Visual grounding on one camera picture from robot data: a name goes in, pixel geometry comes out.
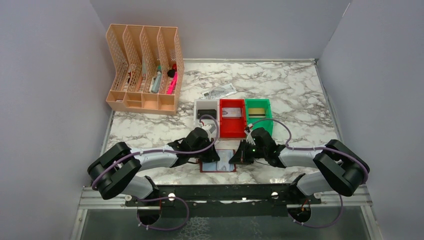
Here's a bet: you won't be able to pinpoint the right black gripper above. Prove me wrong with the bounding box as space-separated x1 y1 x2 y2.
229 139 267 165

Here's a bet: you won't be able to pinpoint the red leather card holder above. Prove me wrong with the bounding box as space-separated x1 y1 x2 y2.
196 149 237 173

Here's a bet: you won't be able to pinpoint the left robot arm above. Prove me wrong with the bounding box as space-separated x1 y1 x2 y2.
87 127 220 206

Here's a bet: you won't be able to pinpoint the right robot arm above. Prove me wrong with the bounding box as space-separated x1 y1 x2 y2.
229 127 370 204

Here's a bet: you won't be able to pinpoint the black credit card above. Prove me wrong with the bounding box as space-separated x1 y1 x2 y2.
196 109 217 119

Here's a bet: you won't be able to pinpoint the silver credit card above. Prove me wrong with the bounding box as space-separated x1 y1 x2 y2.
221 107 242 118

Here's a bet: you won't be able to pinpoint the gold credit card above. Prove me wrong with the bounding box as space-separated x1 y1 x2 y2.
247 108 266 118

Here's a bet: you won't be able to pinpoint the red plastic bin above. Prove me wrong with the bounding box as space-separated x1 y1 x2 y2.
219 99 247 139

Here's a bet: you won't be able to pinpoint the white plastic bin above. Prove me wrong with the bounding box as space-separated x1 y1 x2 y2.
193 99 220 127

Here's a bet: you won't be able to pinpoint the green plastic bin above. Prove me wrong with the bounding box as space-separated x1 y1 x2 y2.
244 98 274 136

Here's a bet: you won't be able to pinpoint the paper receipts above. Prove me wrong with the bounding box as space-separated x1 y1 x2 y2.
200 83 237 100

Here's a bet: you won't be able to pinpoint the pink highlighter pen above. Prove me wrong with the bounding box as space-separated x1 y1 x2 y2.
166 69 178 95

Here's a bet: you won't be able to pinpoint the grey green marker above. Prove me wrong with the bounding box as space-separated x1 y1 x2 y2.
149 65 162 94

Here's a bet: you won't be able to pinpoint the peach plastic file organizer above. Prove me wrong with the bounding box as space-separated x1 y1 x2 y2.
105 24 185 115

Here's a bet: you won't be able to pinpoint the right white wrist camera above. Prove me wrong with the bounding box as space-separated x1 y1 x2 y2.
244 127 255 145

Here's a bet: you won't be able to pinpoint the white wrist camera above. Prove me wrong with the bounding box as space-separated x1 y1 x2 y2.
244 127 255 145
201 123 216 135

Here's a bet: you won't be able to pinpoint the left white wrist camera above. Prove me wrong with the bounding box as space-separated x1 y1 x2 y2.
201 123 216 135

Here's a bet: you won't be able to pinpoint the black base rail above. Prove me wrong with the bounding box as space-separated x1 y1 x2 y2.
123 183 321 219

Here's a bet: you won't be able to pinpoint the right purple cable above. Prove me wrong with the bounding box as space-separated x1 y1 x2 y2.
246 118 370 185

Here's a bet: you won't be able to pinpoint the purple cable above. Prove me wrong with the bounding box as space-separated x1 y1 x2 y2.
246 118 370 185
91 114 220 191

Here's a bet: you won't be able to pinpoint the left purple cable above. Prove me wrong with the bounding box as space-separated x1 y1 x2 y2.
91 114 220 191

